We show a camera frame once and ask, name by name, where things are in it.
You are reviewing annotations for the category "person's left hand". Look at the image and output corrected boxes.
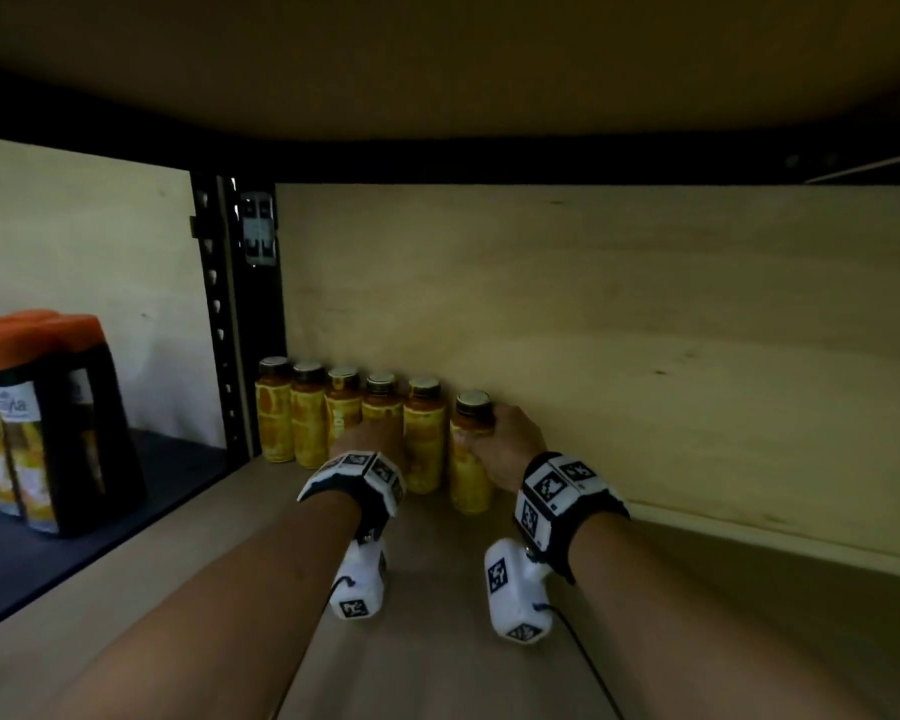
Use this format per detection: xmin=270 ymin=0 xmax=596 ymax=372
xmin=329 ymin=417 xmax=408 ymax=467

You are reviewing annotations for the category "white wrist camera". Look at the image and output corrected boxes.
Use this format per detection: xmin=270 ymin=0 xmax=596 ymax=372
xmin=328 ymin=537 xmax=388 ymax=622
xmin=483 ymin=537 xmax=555 ymax=646

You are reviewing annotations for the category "black camera cable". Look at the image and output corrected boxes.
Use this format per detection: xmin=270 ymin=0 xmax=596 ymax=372
xmin=269 ymin=575 xmax=355 ymax=720
xmin=532 ymin=603 xmax=628 ymax=720

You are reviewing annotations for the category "black marker wrist band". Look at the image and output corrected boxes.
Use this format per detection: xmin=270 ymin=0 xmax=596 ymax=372
xmin=297 ymin=450 xmax=406 ymax=545
xmin=513 ymin=451 xmax=631 ymax=586

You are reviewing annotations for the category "group of rearranged yellow jars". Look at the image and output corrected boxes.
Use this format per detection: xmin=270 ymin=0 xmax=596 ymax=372
xmin=254 ymin=355 xmax=405 ymax=471

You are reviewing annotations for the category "person's left forearm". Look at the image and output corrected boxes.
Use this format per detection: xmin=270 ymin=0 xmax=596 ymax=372
xmin=44 ymin=490 xmax=361 ymax=720

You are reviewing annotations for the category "wooden shelf with black frame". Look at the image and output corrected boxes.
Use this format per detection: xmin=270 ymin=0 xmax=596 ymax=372
xmin=0 ymin=0 xmax=900 ymax=720

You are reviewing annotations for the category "person's right forearm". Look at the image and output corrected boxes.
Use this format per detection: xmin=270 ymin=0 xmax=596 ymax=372
xmin=569 ymin=513 xmax=871 ymax=720

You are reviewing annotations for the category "person's right hand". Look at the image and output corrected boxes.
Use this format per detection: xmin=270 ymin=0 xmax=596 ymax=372
xmin=453 ymin=402 xmax=547 ymax=494

